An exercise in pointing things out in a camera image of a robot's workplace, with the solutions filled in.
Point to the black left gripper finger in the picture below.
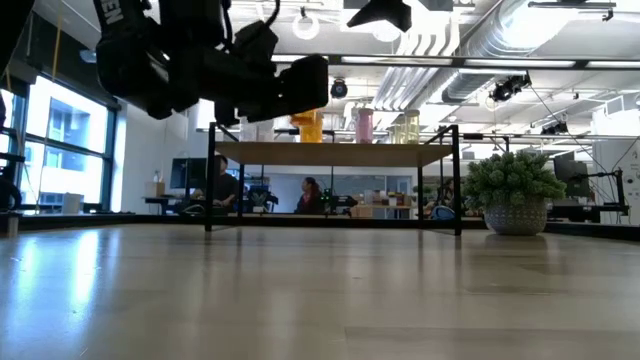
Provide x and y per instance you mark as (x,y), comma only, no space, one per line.
(272,113)
(227,115)

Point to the pink pill vial white cap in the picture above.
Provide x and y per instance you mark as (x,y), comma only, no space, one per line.
(365,130)

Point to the black monitor on arm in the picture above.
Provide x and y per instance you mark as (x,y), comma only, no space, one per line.
(570,172)

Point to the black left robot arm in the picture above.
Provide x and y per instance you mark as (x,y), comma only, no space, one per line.
(130,60)

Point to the black computer monitor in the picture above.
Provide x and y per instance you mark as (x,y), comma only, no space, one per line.
(187,172)

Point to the black ceiling spotlight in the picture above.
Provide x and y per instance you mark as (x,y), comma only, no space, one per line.
(339,89)

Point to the person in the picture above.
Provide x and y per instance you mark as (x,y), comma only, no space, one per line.
(226,187)
(307,200)
(446,190)

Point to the small potted plant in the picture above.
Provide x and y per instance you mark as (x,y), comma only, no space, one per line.
(259,202)

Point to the brown cardboard box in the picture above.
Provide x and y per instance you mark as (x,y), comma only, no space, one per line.
(157,190)
(361,212)

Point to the black machine green lights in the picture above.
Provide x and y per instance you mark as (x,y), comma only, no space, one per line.
(335,202)

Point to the white box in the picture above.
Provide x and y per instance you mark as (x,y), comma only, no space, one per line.
(72,204)

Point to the blue office chair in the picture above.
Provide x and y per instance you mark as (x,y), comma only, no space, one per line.
(444,214)

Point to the green succulent in grey pot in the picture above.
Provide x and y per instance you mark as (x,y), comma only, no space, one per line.
(515,180)

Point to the black desk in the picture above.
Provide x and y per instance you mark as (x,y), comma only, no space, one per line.
(590,212)

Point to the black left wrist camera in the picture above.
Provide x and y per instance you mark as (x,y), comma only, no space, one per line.
(305,80)

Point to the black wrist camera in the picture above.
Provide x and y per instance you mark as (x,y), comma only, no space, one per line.
(385,12)
(305,80)

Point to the wooden shelf black frame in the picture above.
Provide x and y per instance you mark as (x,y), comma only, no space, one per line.
(350,156)

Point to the black aluminium table frame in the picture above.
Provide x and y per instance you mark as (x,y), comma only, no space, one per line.
(137,220)

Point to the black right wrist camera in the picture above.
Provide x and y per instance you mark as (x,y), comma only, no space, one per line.
(385,12)

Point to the window with dark frame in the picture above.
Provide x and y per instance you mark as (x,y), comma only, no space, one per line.
(75,145)

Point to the black ceiling camera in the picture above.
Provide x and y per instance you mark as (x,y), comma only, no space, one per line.
(507,89)

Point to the silver ventilation duct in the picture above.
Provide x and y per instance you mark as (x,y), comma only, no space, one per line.
(505,50)

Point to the long ceiling light rail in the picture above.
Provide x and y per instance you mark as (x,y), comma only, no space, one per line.
(525,63)

